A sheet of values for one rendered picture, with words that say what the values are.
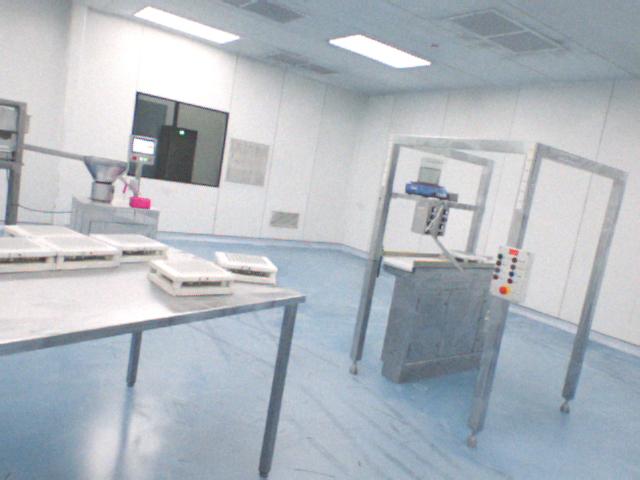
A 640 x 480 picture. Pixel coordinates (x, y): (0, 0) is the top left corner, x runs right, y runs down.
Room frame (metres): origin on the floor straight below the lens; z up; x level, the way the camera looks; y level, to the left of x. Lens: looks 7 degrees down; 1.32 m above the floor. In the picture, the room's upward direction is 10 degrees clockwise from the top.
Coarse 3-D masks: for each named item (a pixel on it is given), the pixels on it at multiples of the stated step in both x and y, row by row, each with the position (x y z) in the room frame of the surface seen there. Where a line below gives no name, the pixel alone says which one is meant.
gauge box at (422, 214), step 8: (416, 208) 3.15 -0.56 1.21; (424, 208) 3.10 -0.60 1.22; (432, 208) 3.11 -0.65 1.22; (448, 208) 3.21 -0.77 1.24; (416, 216) 3.14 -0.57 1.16; (424, 216) 3.09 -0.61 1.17; (440, 216) 3.17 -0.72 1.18; (416, 224) 3.13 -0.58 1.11; (424, 224) 3.08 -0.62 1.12; (416, 232) 3.12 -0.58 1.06; (424, 232) 3.09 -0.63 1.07; (432, 232) 3.14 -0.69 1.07
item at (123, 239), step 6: (108, 234) 2.18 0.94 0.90; (114, 234) 2.20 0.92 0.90; (126, 234) 2.25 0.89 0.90; (132, 234) 2.28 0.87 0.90; (114, 240) 2.10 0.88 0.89; (120, 240) 2.10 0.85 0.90; (126, 240) 2.11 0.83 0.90; (132, 240) 2.14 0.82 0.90; (138, 240) 2.16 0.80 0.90; (144, 240) 2.18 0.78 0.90; (150, 240) 2.21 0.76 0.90; (126, 252) 2.08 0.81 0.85; (132, 252) 2.11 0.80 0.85; (138, 252) 2.14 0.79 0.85; (144, 252) 2.15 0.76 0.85; (150, 252) 2.17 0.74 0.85
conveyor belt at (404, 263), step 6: (384, 258) 3.32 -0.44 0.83; (390, 258) 3.30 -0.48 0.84; (396, 258) 3.34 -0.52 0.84; (402, 258) 3.39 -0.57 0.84; (408, 258) 3.44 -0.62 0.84; (414, 258) 3.49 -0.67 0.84; (420, 258) 3.52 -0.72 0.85; (426, 258) 3.58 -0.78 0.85; (432, 258) 3.63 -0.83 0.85; (390, 264) 3.27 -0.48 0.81; (396, 264) 3.23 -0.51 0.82; (402, 264) 3.19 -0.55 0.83; (408, 264) 3.17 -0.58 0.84; (408, 270) 3.15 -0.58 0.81
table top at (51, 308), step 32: (192, 256) 2.40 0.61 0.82; (0, 288) 1.47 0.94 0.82; (32, 288) 1.52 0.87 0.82; (64, 288) 1.57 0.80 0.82; (96, 288) 1.62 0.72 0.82; (128, 288) 1.69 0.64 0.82; (160, 288) 1.75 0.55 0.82; (256, 288) 1.98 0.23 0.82; (288, 288) 2.07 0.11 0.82; (0, 320) 1.22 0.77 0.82; (32, 320) 1.26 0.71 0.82; (64, 320) 1.29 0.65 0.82; (96, 320) 1.33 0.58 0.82; (128, 320) 1.37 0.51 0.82; (160, 320) 1.44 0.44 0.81; (192, 320) 1.54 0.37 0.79; (0, 352) 1.10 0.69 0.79
